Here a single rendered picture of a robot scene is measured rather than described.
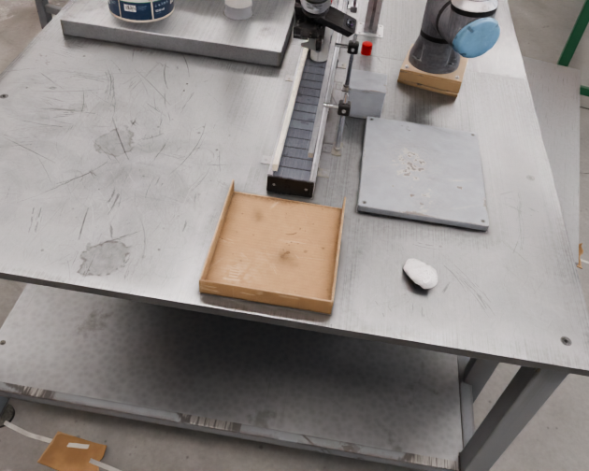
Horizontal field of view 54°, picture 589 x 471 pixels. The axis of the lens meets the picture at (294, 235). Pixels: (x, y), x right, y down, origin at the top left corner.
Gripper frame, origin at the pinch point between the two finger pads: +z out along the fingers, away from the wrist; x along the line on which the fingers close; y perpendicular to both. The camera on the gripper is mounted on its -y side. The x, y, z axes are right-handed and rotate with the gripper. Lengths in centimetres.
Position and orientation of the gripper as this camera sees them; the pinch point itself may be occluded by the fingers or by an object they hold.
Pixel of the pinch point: (320, 48)
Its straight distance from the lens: 170.9
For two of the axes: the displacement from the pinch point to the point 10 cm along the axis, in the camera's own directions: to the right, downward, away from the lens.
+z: 0.0, 2.4, 9.7
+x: -1.6, 9.6, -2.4
